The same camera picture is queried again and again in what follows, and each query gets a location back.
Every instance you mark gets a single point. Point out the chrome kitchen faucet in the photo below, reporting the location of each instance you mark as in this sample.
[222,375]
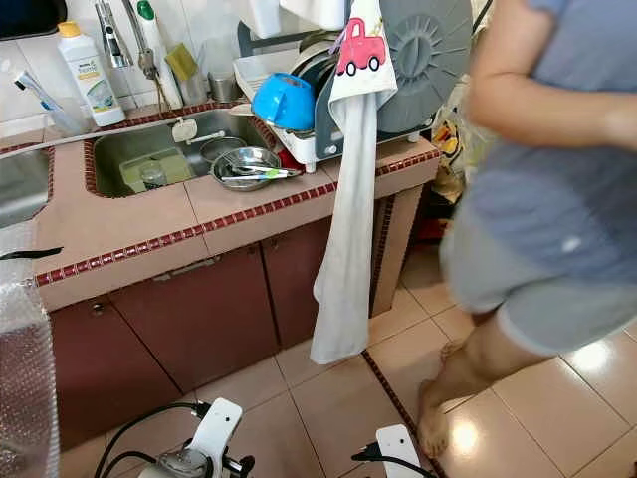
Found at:
[111,38]

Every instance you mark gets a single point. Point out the black tape strip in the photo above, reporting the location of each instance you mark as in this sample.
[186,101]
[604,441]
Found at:
[25,254]

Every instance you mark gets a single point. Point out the thin grey tube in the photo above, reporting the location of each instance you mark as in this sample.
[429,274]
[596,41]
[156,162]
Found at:
[80,134]

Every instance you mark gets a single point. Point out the clear bubble wrap sheet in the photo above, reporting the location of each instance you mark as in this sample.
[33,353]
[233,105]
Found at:
[25,378]

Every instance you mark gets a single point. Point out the green plastic tray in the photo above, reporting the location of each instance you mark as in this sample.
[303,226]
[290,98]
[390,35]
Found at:
[134,173]

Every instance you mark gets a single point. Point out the maroon cabinet door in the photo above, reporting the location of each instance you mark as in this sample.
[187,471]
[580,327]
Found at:
[199,319]
[100,368]
[294,279]

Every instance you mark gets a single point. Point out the clear drinking glass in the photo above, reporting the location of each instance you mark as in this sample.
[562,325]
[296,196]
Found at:
[154,176]

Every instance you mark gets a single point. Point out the white detergent bottle yellow cap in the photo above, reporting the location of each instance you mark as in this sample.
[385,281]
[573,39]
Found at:
[88,78]

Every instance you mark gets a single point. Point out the white plastic spoon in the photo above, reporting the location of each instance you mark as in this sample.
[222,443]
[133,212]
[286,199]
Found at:
[185,129]

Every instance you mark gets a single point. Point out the black glossy panel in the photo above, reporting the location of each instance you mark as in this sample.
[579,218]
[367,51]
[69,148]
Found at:
[25,15]

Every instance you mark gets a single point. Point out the small steel bowl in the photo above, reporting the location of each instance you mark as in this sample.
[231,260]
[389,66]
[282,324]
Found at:
[222,149]

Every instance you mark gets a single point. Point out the wide steel bowl with utensils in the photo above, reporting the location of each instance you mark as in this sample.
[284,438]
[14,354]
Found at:
[239,169]

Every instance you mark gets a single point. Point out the white bottle green cap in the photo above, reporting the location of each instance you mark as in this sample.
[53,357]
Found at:
[159,45]

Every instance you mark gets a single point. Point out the yellow green sponge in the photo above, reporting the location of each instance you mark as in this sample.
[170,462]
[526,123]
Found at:
[181,62]

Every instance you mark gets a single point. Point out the small steel cup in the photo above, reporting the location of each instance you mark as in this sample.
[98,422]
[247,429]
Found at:
[222,85]

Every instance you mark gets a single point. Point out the white dish rack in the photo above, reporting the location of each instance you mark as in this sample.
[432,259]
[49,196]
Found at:
[249,72]

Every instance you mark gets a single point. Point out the blue plastic bowl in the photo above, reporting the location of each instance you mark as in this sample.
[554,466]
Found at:
[284,102]

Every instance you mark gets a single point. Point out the white towel red car print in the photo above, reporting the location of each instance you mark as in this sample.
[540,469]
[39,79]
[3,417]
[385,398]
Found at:
[348,199]

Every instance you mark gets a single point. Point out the dark plates stack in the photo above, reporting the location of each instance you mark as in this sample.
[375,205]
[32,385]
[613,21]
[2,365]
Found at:
[323,62]

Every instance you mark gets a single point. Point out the colourful snack bag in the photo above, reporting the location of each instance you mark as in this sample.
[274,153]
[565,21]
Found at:
[448,139]

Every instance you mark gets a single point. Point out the grey ribbed round cover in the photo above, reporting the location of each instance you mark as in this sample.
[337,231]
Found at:
[428,55]

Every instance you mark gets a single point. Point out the person in grey clothes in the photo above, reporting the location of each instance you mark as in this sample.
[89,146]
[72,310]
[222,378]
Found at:
[547,199]

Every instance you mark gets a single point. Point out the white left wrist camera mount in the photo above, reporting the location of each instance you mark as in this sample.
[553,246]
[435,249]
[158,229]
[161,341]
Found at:
[214,428]

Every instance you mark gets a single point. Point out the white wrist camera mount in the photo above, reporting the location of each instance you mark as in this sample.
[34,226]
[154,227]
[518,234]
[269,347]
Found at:
[214,428]
[398,448]

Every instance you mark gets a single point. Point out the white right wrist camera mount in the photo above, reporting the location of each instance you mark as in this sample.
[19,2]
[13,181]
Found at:
[398,448]

